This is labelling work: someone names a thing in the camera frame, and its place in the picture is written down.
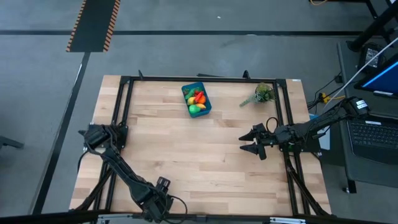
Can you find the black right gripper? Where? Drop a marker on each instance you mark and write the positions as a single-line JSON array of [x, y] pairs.
[[267, 138]]

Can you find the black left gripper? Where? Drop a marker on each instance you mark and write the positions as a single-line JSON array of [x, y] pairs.
[[158, 202]]

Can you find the blue plastic tupperware container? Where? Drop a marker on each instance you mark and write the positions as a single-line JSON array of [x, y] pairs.
[[206, 112]]

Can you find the yellow toy banana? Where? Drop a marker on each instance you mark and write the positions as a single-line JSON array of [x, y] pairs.
[[201, 106]]

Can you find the green toy pear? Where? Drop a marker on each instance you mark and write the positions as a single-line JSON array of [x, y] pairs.
[[194, 109]]

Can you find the red toy chili pepper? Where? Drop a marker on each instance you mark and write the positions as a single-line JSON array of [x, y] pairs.
[[199, 95]]

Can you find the green toy cucumber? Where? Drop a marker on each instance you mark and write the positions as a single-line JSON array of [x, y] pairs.
[[189, 93]]

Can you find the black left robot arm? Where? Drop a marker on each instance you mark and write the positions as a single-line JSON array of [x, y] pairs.
[[118, 168]]

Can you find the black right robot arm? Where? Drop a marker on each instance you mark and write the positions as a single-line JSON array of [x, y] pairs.
[[320, 124]]

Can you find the green potted artificial plant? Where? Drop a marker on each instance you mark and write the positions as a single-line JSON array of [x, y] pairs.
[[263, 92]]

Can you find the small blue object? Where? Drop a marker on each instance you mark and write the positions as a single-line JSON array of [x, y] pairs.
[[313, 116]]

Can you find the dark grey equipment cart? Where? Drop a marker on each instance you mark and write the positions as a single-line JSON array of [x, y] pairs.
[[348, 168]]

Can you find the black laptop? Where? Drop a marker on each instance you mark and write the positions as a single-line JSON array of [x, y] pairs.
[[373, 137]]

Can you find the thin white rod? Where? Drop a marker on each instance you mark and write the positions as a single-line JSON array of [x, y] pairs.
[[367, 66]]

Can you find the black power adapter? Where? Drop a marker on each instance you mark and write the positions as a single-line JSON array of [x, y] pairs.
[[370, 59]]

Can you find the monitor with blue screen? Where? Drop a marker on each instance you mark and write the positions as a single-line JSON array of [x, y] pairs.
[[384, 81]]

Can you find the dark chair foot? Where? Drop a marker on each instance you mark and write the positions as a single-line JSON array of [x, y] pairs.
[[9, 143]]

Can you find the black diagonal stand beam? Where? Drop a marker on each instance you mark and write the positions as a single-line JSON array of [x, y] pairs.
[[373, 28]]

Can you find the black mat orange striped edges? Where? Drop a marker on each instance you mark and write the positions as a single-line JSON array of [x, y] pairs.
[[93, 25]]

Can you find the silver metal bracket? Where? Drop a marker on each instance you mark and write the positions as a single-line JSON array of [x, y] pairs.
[[286, 220], [115, 218]]

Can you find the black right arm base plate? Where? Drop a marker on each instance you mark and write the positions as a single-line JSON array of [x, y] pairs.
[[312, 148]]

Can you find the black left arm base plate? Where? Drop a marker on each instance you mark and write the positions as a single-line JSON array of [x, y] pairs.
[[122, 137]]

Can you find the black front rail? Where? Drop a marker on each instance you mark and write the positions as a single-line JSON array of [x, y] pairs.
[[46, 217]]

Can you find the black aluminium table frame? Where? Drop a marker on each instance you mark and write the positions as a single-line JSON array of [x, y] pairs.
[[155, 79]]

